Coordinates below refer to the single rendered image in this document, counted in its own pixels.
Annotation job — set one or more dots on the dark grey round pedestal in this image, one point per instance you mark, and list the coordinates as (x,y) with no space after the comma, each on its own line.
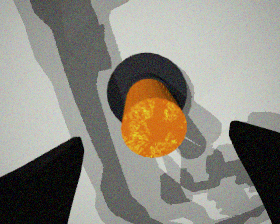
(142,66)

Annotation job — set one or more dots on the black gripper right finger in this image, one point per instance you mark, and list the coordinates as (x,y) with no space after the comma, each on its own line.
(259,150)

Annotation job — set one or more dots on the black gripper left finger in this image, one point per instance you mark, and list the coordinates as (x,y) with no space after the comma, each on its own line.
(42,191)

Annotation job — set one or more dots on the orange knob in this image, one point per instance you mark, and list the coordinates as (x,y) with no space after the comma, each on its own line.
(153,123)

